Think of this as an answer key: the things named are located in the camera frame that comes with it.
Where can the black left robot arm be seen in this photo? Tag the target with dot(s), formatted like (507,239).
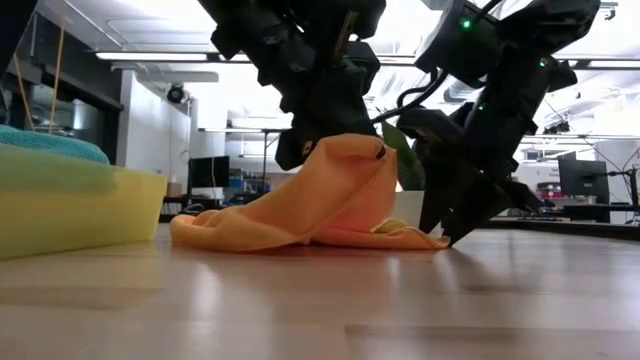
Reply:
(280,30)

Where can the orange microfiber towel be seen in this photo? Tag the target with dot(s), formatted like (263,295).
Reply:
(310,200)

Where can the large black monitor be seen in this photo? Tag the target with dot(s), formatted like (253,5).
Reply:
(582,180)

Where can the black aluminium table frame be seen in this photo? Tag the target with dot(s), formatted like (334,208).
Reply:
(575,227)

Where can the small black monitor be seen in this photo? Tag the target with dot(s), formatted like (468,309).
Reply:
(210,172)

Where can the black background rig frame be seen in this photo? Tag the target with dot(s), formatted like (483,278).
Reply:
(240,130)
(575,136)

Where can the yellow translucent plastic bin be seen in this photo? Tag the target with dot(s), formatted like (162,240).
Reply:
(75,220)

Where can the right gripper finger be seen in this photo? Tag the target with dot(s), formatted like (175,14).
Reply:
(475,212)
(436,200)

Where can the round black ceiling camera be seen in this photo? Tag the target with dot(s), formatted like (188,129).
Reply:
(176,94)

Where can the teal microfiber towel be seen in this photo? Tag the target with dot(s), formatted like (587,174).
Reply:
(50,145)

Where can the yellow microfiber towel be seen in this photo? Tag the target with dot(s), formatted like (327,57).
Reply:
(395,226)

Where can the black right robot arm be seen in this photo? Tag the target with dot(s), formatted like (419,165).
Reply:
(550,30)

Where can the black ceiling spotlight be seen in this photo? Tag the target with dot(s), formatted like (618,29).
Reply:
(557,128)

